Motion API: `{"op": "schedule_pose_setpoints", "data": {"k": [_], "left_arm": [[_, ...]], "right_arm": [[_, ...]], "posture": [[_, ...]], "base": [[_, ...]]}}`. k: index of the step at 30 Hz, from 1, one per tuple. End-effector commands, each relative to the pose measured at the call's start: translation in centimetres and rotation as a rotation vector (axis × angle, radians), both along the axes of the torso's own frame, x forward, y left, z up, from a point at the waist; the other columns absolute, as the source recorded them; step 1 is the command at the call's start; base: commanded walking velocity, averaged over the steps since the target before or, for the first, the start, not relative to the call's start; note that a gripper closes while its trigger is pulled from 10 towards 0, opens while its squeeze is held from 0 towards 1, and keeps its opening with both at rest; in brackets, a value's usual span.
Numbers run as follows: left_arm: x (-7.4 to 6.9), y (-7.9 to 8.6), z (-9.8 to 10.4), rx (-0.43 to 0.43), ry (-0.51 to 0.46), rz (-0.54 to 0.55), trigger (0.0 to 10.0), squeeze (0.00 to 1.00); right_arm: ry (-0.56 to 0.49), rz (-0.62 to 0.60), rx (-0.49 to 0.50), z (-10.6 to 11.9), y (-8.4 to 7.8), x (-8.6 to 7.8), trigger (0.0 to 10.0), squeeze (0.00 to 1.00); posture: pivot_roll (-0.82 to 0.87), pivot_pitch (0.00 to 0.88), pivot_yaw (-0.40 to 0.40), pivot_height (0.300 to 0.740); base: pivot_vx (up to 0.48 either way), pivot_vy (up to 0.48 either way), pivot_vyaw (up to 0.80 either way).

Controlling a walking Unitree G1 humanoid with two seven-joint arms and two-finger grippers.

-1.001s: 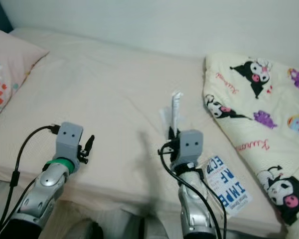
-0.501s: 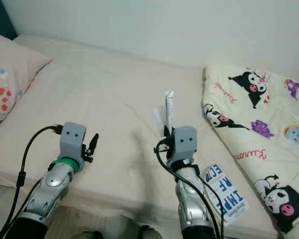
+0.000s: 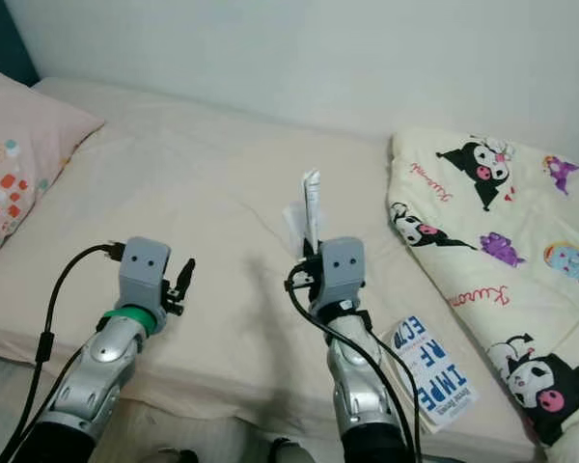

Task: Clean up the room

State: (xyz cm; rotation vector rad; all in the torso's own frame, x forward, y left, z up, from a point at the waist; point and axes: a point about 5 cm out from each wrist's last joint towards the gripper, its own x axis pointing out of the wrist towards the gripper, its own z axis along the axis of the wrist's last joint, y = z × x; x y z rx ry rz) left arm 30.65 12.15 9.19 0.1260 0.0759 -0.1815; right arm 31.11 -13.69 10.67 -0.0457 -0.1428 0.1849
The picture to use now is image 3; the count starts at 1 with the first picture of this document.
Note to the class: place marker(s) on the pink pillow with coloured dots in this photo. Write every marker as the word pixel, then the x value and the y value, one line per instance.
pixel 29 135

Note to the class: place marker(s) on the cream cartoon print blanket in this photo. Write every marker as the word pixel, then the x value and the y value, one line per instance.
pixel 473 227

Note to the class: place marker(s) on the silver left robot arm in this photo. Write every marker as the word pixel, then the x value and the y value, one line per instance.
pixel 96 381

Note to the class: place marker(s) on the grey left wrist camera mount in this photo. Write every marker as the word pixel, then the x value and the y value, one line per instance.
pixel 143 265

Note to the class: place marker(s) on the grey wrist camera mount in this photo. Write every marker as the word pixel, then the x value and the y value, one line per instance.
pixel 143 265
pixel 343 265

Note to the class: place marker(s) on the grey robot right leg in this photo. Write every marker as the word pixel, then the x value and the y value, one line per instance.
pixel 289 451

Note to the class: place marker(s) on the grey robot leg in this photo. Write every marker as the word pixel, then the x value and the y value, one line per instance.
pixel 289 451
pixel 176 455

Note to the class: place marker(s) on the white book with blue letters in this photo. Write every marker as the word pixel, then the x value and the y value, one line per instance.
pixel 434 371

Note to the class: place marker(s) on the bed with cream sheet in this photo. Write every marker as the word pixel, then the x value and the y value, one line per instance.
pixel 212 193

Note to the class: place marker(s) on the small white plastic package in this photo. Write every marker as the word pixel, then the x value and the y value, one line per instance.
pixel 313 203

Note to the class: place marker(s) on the grey robot left leg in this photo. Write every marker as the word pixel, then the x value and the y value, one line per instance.
pixel 176 455

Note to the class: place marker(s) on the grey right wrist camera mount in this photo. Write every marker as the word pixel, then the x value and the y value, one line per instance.
pixel 343 265

